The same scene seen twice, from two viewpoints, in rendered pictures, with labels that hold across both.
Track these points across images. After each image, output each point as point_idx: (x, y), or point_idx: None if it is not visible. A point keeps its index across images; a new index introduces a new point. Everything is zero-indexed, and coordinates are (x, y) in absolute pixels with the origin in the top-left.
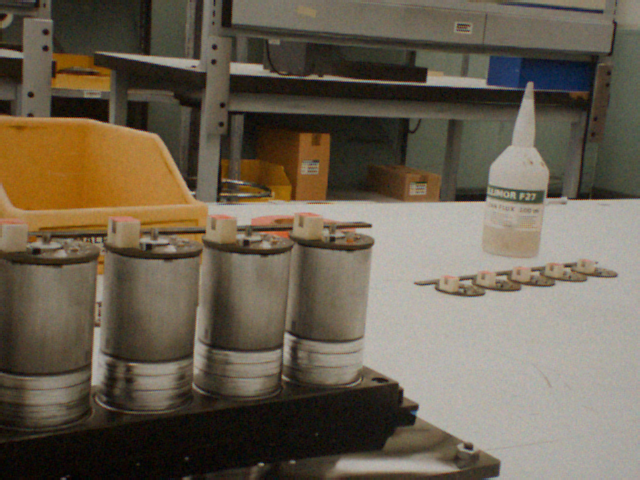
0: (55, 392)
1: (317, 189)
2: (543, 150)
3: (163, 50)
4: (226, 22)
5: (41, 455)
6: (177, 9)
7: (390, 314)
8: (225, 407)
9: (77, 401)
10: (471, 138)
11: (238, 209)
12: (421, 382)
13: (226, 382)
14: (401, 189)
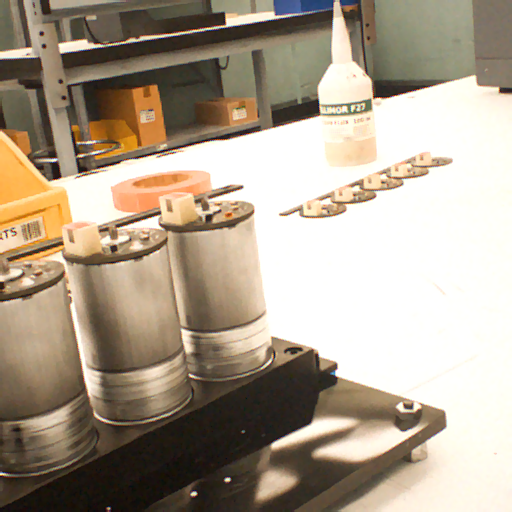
0: None
1: (157, 133)
2: (330, 59)
3: (0, 46)
4: (46, 10)
5: None
6: (3, 9)
7: (268, 254)
8: (137, 436)
9: None
10: (271, 62)
11: (96, 178)
12: (322, 324)
13: (131, 406)
14: (226, 117)
